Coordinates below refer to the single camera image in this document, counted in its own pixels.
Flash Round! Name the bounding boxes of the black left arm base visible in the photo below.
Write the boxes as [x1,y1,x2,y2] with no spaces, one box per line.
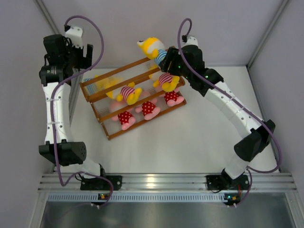
[80,175,123,191]

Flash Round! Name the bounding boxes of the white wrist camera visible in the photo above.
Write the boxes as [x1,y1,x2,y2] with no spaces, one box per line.
[65,25,84,49]
[181,35,198,48]

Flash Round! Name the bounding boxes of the aluminium rail frame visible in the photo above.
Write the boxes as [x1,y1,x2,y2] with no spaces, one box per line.
[38,173,297,193]

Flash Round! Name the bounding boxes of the yellow plush blue stripes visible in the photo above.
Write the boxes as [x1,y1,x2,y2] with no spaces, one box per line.
[137,37,167,67]

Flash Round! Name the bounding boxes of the pink plush polka dots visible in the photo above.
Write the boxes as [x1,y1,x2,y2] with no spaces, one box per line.
[135,98,161,121]

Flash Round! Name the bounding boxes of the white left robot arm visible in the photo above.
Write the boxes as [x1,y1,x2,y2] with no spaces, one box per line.
[38,32,107,190]

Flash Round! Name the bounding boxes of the pink polka plush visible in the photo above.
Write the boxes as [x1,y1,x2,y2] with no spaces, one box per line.
[109,101,136,131]
[164,88,184,107]

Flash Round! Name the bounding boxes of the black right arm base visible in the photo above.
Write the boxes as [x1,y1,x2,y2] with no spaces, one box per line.
[206,174,250,191]

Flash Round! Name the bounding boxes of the white slotted cable duct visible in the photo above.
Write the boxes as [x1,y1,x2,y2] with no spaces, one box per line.
[47,192,228,202]

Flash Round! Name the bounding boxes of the wooden toy shelf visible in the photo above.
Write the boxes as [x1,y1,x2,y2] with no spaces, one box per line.
[80,57,186,140]

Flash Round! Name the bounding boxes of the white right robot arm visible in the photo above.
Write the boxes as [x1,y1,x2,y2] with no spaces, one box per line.
[160,45,276,189]

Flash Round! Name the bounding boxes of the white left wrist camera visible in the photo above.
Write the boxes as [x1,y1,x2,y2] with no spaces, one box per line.
[65,25,84,49]

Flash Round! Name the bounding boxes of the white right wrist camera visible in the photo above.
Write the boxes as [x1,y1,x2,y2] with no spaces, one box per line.
[181,35,198,48]

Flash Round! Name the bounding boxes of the yellow plush pink stripes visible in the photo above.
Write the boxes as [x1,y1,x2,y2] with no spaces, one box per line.
[149,72,180,92]
[106,82,142,105]

